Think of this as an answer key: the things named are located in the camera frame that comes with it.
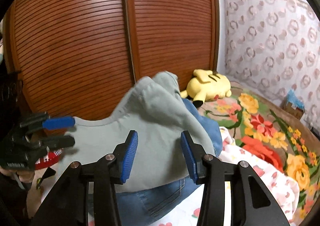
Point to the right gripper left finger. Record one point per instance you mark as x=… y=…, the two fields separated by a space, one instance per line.
x=66 y=202

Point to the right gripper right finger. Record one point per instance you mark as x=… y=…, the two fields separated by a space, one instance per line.
x=251 y=201

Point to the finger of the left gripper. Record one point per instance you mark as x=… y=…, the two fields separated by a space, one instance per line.
x=42 y=121
x=39 y=148

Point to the grey-green shorts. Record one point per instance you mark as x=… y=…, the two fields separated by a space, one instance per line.
x=154 y=109

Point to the person's left hand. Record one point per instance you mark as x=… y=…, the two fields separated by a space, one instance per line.
x=24 y=176

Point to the white strawberry flower bedsheet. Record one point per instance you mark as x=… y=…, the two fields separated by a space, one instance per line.
x=187 y=212

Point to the blue denim jeans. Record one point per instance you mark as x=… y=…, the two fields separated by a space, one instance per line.
x=148 y=206

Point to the brown louvered wardrobe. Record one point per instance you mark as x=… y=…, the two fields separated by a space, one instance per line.
x=79 y=57

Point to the blue cardboard box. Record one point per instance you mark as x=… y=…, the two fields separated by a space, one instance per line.
x=293 y=105

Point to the yellow Pikachu plush toy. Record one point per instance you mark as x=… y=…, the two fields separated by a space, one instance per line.
x=206 y=85

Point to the patterned lace curtain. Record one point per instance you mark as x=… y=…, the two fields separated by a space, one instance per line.
x=273 y=47

